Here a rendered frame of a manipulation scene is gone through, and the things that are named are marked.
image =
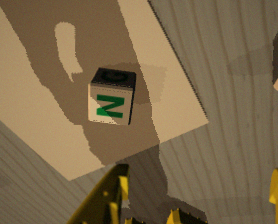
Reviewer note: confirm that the tan flat mat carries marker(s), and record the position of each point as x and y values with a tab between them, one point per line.
49	51

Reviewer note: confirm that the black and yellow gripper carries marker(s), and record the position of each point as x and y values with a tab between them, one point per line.
103	204

